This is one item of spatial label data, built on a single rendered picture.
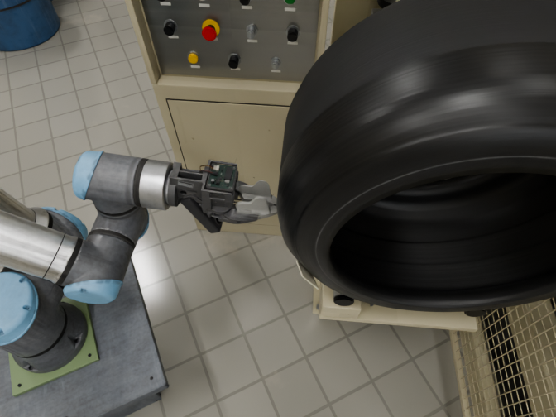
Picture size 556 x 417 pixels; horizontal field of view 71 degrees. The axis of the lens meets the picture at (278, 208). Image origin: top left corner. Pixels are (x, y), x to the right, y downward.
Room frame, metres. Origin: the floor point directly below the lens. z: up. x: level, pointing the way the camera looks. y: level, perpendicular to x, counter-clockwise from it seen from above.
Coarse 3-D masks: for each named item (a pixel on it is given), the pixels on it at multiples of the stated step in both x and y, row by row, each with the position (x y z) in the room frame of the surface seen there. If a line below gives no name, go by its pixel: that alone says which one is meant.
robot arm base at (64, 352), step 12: (72, 312) 0.38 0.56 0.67; (72, 324) 0.34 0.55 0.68; (84, 324) 0.36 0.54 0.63; (60, 336) 0.30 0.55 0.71; (72, 336) 0.32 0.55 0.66; (84, 336) 0.33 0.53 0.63; (48, 348) 0.27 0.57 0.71; (60, 348) 0.28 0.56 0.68; (72, 348) 0.29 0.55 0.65; (24, 360) 0.25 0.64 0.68; (36, 360) 0.25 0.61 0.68; (48, 360) 0.25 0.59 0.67; (60, 360) 0.26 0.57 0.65; (36, 372) 0.23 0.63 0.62
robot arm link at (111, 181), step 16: (80, 160) 0.46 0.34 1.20; (96, 160) 0.46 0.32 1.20; (112, 160) 0.46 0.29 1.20; (128, 160) 0.47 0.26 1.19; (144, 160) 0.47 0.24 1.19; (80, 176) 0.43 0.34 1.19; (96, 176) 0.43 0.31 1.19; (112, 176) 0.43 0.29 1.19; (128, 176) 0.43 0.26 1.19; (80, 192) 0.42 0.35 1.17; (96, 192) 0.41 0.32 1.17; (112, 192) 0.41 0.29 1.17; (128, 192) 0.41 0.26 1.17; (112, 208) 0.41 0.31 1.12; (128, 208) 0.43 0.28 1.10
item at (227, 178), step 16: (208, 160) 0.47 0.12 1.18; (176, 176) 0.43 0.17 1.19; (192, 176) 0.44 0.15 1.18; (208, 176) 0.44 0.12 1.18; (224, 176) 0.44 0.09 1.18; (176, 192) 0.43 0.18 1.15; (192, 192) 0.43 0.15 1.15; (208, 192) 0.40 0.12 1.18; (224, 192) 0.41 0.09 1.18; (208, 208) 0.41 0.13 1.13; (224, 208) 0.41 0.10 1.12
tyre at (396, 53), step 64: (448, 0) 0.50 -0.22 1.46; (512, 0) 0.47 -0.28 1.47; (320, 64) 0.52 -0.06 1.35; (384, 64) 0.42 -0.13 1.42; (448, 64) 0.37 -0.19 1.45; (512, 64) 0.35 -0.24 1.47; (320, 128) 0.38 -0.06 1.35; (384, 128) 0.33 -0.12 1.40; (448, 128) 0.31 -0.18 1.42; (512, 128) 0.30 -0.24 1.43; (320, 192) 0.31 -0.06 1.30; (384, 192) 0.29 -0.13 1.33; (448, 192) 0.55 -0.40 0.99; (512, 192) 0.52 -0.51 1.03; (320, 256) 0.30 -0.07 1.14; (384, 256) 0.42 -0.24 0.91; (448, 256) 0.42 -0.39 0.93; (512, 256) 0.38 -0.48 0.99
